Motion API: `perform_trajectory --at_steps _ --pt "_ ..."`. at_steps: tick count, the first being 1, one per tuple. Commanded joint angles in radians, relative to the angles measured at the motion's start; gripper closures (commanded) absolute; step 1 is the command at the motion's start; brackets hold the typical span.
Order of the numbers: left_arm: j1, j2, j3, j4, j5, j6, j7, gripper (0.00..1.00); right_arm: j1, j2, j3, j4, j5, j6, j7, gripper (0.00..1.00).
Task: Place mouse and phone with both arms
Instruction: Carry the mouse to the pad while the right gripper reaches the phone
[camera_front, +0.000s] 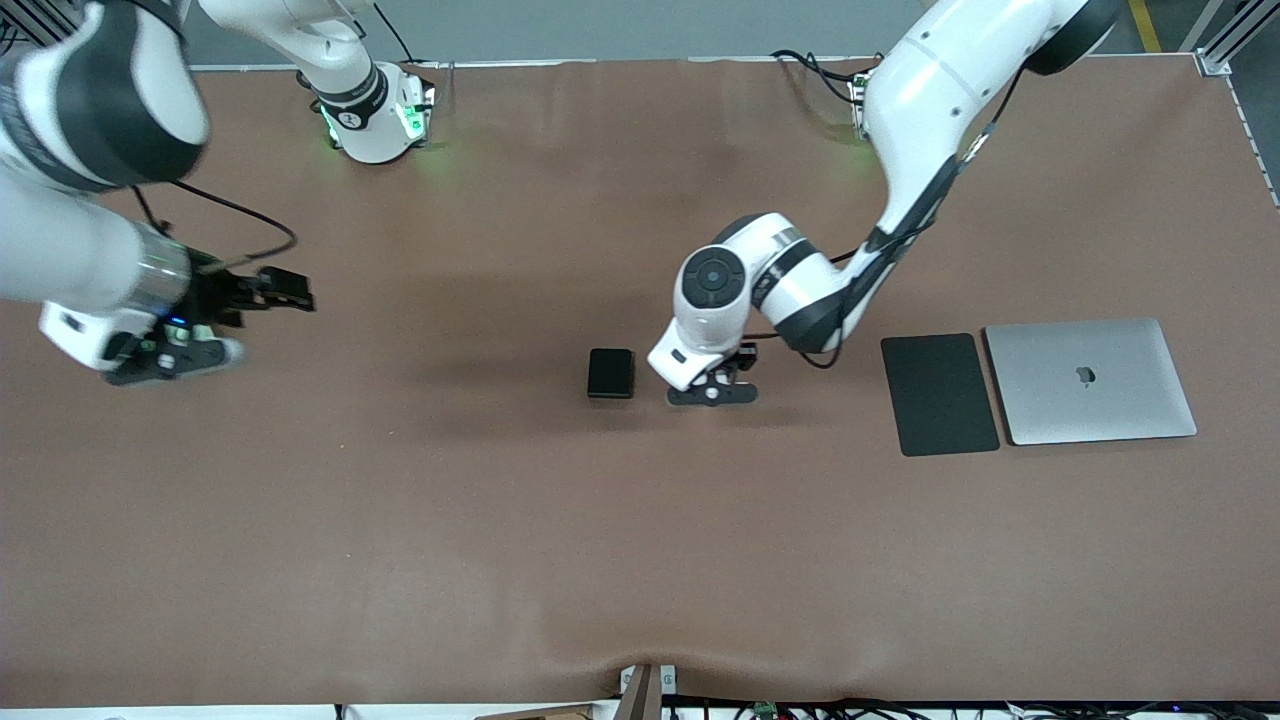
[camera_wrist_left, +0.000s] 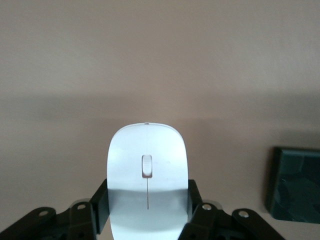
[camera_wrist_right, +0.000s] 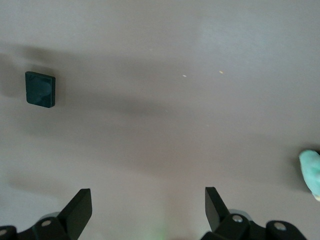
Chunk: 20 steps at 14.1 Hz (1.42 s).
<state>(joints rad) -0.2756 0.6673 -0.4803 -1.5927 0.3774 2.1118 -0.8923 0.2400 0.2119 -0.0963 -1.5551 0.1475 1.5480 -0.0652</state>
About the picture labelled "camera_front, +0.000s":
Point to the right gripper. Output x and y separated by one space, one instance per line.
215 292

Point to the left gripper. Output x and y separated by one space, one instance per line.
744 359

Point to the small black box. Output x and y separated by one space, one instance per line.
611 373

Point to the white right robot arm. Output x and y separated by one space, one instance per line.
60 250

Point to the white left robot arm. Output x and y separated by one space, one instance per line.
930 90

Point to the black mouse pad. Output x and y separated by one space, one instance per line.
940 395

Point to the brown table cover mat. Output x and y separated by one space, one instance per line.
500 520

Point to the silver laptop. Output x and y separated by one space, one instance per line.
1090 385

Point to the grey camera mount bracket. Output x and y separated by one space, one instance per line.
645 690

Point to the aluminium frame post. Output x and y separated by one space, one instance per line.
25 20
1235 40

